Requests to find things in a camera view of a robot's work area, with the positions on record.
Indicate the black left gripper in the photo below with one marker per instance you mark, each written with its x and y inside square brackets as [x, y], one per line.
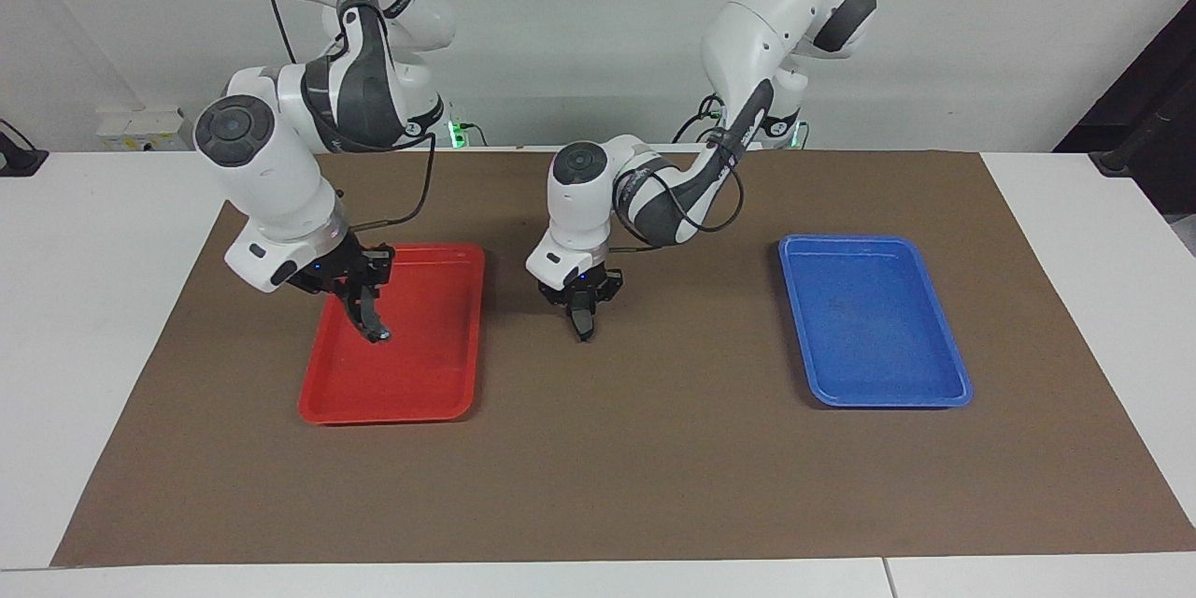
[584, 285]

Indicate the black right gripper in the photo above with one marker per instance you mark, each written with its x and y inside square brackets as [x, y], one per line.
[350, 266]

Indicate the short grey brake pad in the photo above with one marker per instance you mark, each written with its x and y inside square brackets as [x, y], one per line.
[585, 327]

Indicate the long curved brake pad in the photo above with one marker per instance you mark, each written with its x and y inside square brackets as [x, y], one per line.
[378, 333]

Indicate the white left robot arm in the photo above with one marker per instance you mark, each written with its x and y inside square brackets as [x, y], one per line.
[584, 206]

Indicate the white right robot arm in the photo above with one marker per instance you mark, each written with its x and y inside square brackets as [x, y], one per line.
[271, 168]

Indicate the red plastic tray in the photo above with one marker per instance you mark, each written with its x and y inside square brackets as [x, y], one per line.
[420, 364]

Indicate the brown paper table mat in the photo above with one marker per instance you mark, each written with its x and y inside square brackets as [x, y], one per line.
[654, 467]

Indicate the blue plastic tray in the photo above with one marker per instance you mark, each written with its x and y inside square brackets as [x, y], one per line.
[869, 327]

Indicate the dark furniture piece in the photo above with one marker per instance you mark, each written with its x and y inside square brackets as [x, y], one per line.
[1149, 112]

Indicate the white wall power strip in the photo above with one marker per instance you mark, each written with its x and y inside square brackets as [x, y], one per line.
[140, 129]

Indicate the black clamp mount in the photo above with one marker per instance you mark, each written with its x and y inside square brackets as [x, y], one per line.
[19, 157]

